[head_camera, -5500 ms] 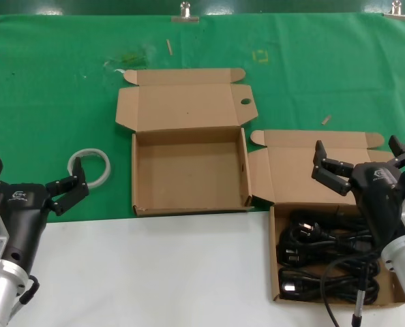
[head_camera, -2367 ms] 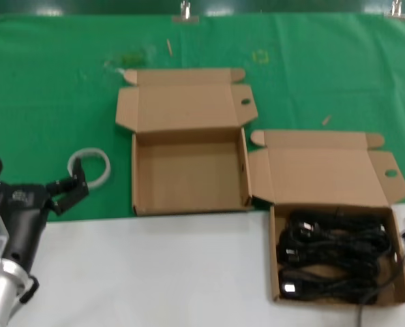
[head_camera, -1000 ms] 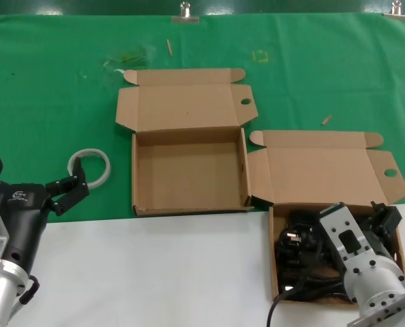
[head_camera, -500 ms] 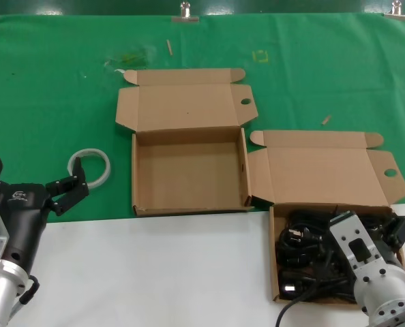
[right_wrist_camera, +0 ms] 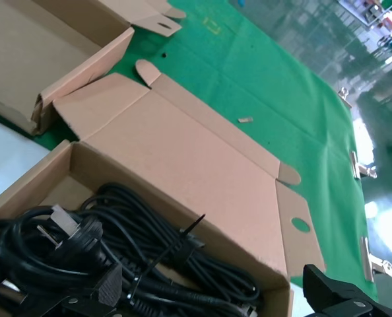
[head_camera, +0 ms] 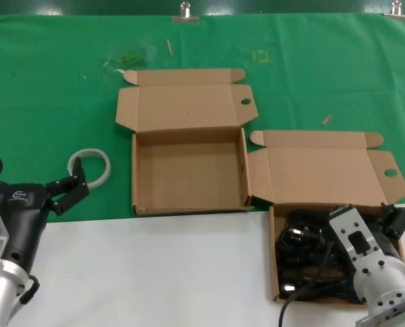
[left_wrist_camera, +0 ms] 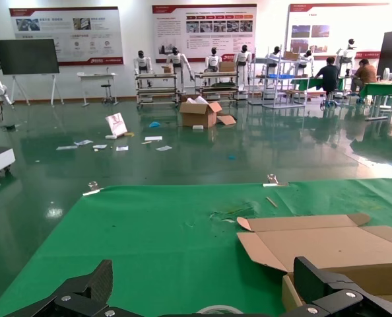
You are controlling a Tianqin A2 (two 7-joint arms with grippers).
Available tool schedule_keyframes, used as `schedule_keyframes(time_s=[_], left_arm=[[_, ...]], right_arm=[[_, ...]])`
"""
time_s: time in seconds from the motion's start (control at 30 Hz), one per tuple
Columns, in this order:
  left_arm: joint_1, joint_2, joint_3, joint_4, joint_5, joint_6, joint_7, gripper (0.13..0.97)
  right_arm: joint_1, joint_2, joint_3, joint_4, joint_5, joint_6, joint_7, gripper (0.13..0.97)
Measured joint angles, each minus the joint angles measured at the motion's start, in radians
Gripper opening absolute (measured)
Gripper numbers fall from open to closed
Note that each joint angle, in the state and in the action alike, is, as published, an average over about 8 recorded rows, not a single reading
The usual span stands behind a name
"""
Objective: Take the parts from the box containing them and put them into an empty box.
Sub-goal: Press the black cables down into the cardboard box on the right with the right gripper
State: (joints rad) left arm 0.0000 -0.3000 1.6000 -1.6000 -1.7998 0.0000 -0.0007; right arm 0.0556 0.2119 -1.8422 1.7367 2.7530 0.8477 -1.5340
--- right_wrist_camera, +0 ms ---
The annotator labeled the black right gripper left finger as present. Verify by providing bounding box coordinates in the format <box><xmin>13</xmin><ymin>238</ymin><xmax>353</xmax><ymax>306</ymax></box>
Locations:
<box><xmin>50</xmin><ymin>262</ymin><xmax>123</xmax><ymax>317</ymax></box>

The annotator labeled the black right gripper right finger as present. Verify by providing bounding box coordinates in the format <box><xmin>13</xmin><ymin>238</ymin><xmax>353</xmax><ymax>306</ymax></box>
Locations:
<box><xmin>302</xmin><ymin>264</ymin><xmax>392</xmax><ymax>317</ymax></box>

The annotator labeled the black power cord with tie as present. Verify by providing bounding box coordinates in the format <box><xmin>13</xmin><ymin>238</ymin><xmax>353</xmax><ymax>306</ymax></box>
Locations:
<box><xmin>17</xmin><ymin>182</ymin><xmax>263</xmax><ymax>311</ymax></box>

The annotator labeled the brown cardboard mailer box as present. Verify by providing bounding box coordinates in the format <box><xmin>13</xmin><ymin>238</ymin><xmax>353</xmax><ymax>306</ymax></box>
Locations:
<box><xmin>0</xmin><ymin>0</ymin><xmax>187</xmax><ymax>136</ymax></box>
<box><xmin>0</xmin><ymin>59</ymin><xmax>327</xmax><ymax>317</ymax></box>

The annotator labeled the silver metal binder clip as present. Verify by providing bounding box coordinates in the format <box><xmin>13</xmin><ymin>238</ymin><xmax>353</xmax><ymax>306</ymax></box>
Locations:
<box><xmin>337</xmin><ymin>87</ymin><xmax>352</xmax><ymax>110</ymax></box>
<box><xmin>350</xmin><ymin>150</ymin><xmax>378</xmax><ymax>180</ymax></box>
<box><xmin>360</xmin><ymin>236</ymin><xmax>392</xmax><ymax>283</ymax></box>

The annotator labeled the green table cloth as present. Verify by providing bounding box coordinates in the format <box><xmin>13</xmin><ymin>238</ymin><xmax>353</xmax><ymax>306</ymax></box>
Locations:
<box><xmin>34</xmin><ymin>0</ymin><xmax>380</xmax><ymax>317</ymax></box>

